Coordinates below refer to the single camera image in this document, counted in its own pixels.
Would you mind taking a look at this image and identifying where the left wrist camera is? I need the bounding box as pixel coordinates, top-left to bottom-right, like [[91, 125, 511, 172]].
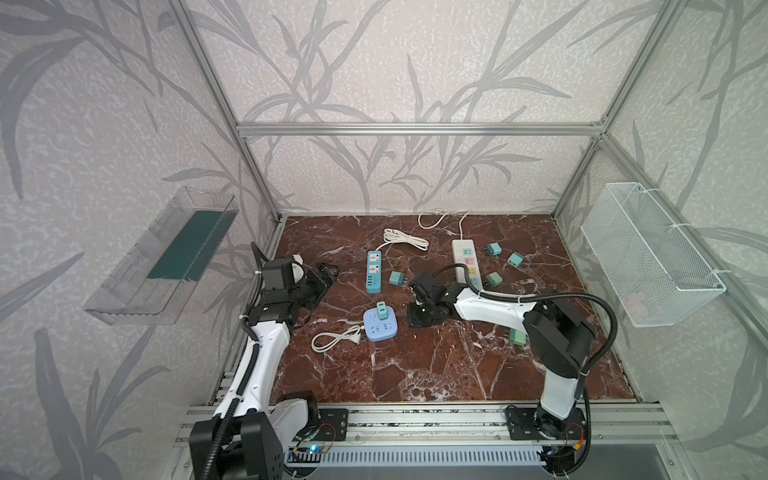
[[261, 258, 304, 293]]

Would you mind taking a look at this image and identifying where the green charger plug front right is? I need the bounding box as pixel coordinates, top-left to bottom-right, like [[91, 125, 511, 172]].
[[508, 329, 527, 346]]

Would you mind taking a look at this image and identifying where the aluminium frame rail front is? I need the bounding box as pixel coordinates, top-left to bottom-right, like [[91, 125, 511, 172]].
[[173, 403, 679, 448]]

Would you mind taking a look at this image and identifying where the teal charger plug front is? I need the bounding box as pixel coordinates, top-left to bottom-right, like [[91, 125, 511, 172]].
[[376, 301, 389, 320]]

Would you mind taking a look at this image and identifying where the white cable of square socket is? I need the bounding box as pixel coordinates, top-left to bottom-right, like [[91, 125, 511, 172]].
[[310, 324, 365, 354]]

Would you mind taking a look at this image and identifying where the white cable of long strip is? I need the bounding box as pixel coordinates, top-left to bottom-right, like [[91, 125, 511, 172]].
[[417, 208, 472, 240]]

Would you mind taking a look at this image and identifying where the coiled white cable teal strip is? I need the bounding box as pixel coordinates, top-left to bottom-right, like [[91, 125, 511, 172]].
[[376, 228, 430, 251]]

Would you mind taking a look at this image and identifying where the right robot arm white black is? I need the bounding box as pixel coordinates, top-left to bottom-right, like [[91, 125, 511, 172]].
[[407, 272, 618, 437]]

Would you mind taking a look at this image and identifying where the green charger plug by strip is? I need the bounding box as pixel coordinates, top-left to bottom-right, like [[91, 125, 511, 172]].
[[484, 272, 504, 288]]

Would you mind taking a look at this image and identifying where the teal power strip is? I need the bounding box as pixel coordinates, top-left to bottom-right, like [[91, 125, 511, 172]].
[[366, 250, 382, 294]]

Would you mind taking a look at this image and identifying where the white wire mesh basket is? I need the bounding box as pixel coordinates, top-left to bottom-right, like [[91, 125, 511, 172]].
[[581, 182, 727, 328]]

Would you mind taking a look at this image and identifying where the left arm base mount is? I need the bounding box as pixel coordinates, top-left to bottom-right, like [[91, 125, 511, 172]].
[[294, 408, 349, 442]]

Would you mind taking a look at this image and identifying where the clear plastic wall tray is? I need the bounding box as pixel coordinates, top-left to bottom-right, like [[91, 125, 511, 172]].
[[84, 187, 239, 326]]

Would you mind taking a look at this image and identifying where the long white power strip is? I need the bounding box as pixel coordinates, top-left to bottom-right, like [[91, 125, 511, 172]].
[[451, 239, 482, 290]]

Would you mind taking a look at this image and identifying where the teal charger plug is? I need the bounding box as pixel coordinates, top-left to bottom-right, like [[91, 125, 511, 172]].
[[376, 301, 389, 320], [507, 252, 525, 268], [486, 243, 502, 257], [389, 271, 405, 286]]

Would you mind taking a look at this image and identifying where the light blue square socket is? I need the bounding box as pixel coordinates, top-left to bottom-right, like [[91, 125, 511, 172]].
[[363, 306, 398, 342]]

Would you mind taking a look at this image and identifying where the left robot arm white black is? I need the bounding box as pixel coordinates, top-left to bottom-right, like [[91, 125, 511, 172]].
[[189, 259, 339, 479]]

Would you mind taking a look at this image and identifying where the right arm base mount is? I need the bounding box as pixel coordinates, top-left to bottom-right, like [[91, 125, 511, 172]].
[[504, 405, 589, 443]]

